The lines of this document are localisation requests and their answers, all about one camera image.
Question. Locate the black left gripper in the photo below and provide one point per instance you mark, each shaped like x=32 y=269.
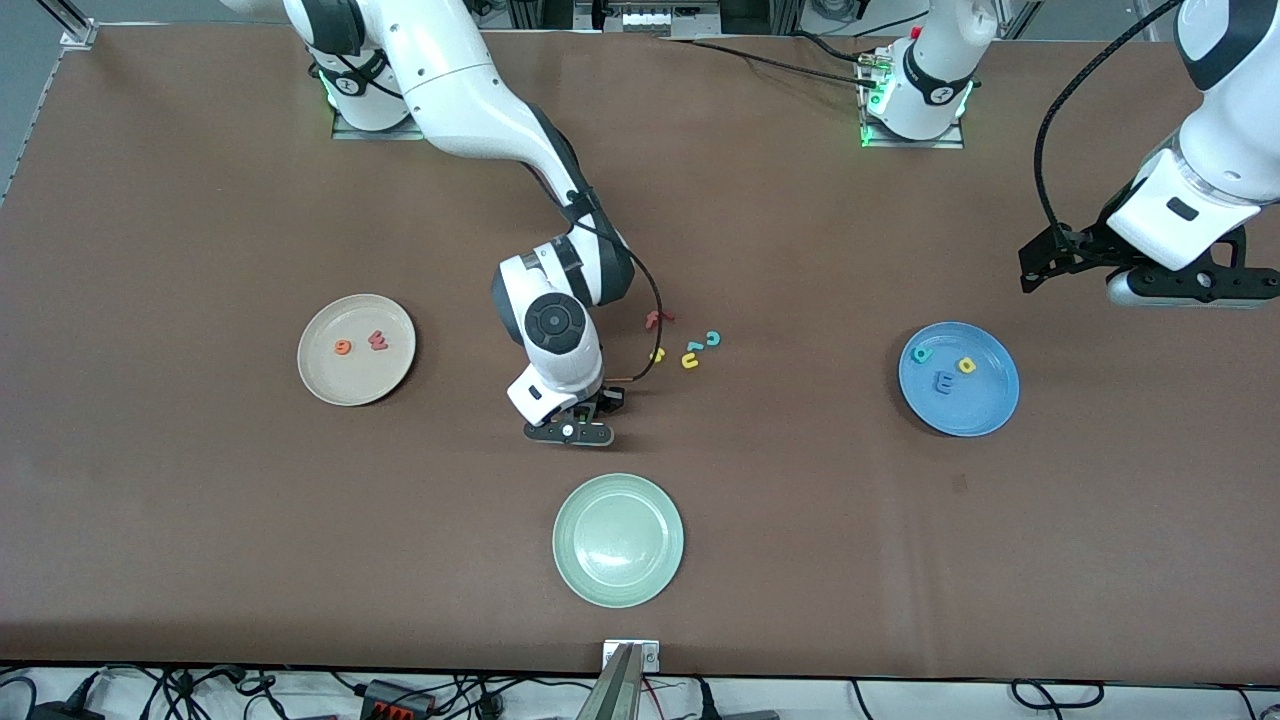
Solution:
x=1093 y=243

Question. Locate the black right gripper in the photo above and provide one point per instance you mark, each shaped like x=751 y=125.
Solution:
x=593 y=401

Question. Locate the teal letter p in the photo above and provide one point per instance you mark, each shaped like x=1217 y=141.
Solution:
x=921 y=352

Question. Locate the blue letter m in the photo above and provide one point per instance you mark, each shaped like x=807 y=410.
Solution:
x=944 y=381

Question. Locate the red letter w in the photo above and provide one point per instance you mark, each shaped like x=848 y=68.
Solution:
x=379 y=341

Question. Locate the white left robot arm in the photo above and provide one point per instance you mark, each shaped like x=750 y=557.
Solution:
x=1230 y=150

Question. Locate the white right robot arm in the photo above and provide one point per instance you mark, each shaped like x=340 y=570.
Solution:
x=450 y=80

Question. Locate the red letter f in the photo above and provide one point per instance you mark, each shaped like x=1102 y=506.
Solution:
x=652 y=321

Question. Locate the pale green plate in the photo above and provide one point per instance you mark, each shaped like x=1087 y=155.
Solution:
x=618 y=540

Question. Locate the blue plate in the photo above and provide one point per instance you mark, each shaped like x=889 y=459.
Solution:
x=975 y=405

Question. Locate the beige brown plate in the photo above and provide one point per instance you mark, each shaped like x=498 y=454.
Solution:
x=350 y=380

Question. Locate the black and orange power strip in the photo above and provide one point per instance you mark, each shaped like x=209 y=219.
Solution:
x=395 y=698

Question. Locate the grey electrical box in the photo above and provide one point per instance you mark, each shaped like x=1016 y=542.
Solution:
x=660 y=20

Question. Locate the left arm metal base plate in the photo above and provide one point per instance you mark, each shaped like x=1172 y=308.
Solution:
x=955 y=143

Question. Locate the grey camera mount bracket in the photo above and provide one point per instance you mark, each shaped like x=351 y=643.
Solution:
x=650 y=657

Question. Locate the aluminium camera mount bar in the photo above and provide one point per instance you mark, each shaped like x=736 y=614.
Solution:
x=612 y=695

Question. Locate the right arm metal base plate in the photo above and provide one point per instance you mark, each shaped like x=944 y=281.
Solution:
x=345 y=130

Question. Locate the aluminium frame corner post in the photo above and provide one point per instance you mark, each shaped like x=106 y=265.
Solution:
x=78 y=35

